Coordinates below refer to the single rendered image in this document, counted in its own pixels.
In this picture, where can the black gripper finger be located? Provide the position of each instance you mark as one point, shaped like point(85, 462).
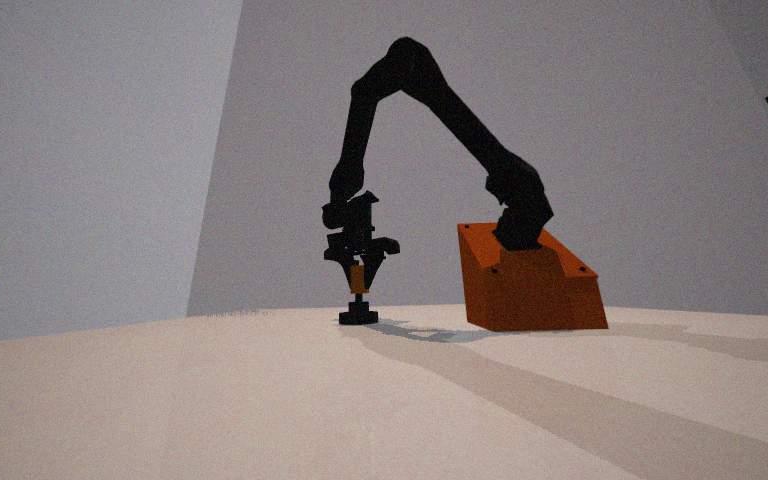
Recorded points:
point(346, 265)
point(371, 264)

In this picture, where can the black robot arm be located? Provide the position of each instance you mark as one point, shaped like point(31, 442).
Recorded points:
point(410, 67)

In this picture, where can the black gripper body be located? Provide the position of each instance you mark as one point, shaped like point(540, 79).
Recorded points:
point(372, 246)

